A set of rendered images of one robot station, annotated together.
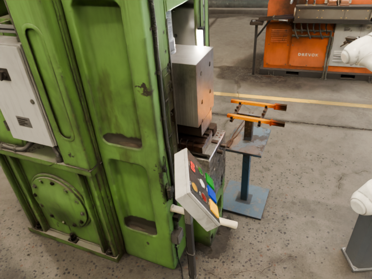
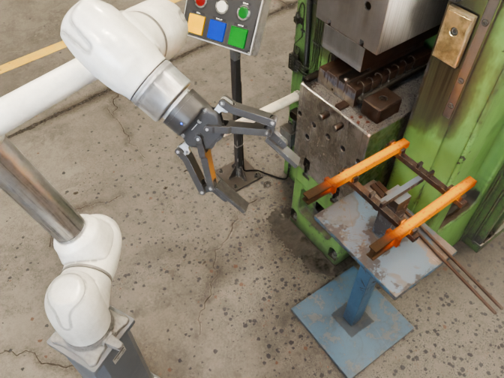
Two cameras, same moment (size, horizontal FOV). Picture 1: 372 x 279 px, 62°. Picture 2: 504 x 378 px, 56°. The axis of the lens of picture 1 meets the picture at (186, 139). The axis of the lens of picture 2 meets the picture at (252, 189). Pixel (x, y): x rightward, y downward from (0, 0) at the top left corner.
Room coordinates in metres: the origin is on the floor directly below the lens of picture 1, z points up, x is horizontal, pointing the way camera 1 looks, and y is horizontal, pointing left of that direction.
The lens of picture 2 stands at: (2.15, -1.56, 2.06)
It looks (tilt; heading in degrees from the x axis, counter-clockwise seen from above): 50 degrees down; 119
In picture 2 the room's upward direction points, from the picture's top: straight up
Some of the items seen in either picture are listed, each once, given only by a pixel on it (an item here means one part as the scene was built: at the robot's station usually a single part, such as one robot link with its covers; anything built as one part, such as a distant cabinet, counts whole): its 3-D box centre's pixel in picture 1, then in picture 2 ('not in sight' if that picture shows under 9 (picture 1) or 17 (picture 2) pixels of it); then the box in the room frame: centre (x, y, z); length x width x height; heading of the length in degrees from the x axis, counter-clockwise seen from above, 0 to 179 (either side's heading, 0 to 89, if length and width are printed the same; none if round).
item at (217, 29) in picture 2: (211, 194); (217, 30); (1.18, -0.11, 1.01); 0.07 x 0.05 x 0.07; 0
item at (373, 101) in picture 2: (207, 128); (381, 105); (1.91, -0.16, 0.95); 0.12 x 0.08 x 0.06; 65
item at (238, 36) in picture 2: (208, 181); (238, 37); (1.28, -0.11, 1.01); 0.07 x 0.05 x 0.07; 0
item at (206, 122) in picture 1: (177, 117); (384, 28); (1.81, 0.05, 1.12); 0.42 x 0.20 x 0.10; 65
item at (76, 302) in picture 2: not in sight; (77, 304); (1.38, -1.25, 0.77); 0.18 x 0.16 x 0.22; 117
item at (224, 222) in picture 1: (203, 216); (260, 113); (1.37, -0.08, 0.62); 0.44 x 0.05 x 0.05; 65
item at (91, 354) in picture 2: not in sight; (93, 329); (1.40, -1.26, 0.63); 0.22 x 0.18 x 0.06; 0
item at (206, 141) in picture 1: (179, 137); (375, 64); (1.81, 0.05, 0.96); 0.42 x 0.20 x 0.09; 65
